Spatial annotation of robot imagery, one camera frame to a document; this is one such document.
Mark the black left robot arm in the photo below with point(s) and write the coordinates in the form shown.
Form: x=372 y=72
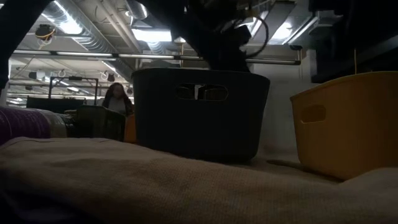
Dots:
x=186 y=21

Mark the horizontal metal bar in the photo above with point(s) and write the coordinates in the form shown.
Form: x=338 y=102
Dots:
x=270 y=61

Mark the ceiling light panel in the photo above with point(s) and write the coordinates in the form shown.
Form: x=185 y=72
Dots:
x=152 y=35

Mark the dark teal plastic bin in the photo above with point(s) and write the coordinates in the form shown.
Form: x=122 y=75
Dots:
x=202 y=130

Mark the person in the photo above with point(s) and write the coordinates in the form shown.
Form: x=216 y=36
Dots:
x=117 y=99

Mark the small yellow plastic bin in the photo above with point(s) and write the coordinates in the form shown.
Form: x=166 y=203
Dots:
x=351 y=130

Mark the beige cloth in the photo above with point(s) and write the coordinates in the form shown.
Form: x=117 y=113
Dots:
x=155 y=186

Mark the black panel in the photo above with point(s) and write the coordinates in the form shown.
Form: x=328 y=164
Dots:
x=53 y=105

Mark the yellow black ceiling device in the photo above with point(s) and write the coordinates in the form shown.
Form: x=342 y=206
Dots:
x=45 y=32

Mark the small silver ventilation duct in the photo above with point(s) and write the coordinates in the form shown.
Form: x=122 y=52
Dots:
x=136 y=7

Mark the large silver ventilation duct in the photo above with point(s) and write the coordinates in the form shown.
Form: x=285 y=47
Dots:
x=77 y=28

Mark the black metal frame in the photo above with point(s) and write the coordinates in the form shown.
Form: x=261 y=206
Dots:
x=74 y=78

